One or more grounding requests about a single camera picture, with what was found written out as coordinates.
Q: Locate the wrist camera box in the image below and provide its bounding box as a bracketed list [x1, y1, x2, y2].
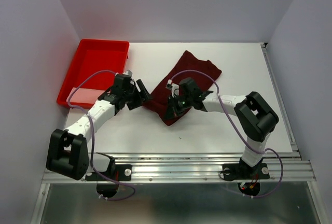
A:
[165, 77, 203, 97]
[112, 70, 134, 94]

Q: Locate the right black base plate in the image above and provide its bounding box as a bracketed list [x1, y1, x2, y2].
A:
[219, 163, 270, 181]

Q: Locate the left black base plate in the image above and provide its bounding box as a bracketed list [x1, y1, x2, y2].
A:
[85, 164, 132, 181]

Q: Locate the aluminium rail frame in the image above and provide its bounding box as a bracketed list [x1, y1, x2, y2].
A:
[32, 43, 328, 223]

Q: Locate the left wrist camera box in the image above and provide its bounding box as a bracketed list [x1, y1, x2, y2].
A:
[112, 70, 134, 94]

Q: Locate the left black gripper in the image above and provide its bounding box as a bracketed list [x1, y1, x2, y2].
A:
[123, 79, 153, 110]

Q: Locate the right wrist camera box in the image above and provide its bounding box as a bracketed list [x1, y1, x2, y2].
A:
[165, 77, 203, 97]

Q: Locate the red plastic tray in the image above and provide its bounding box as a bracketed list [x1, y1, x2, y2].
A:
[57, 39, 129, 109]

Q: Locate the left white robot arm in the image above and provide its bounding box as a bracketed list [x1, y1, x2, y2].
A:
[46, 76, 152, 180]

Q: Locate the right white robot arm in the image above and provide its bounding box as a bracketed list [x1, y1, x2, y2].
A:
[163, 91, 279, 177]

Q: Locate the dark red t shirt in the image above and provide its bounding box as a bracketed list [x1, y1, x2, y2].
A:
[143, 50, 222, 126]

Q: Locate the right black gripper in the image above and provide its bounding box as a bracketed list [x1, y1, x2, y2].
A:
[162, 94, 192, 121]

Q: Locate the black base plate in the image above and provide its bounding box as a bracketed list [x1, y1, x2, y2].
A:
[219, 163, 270, 181]
[85, 164, 132, 181]

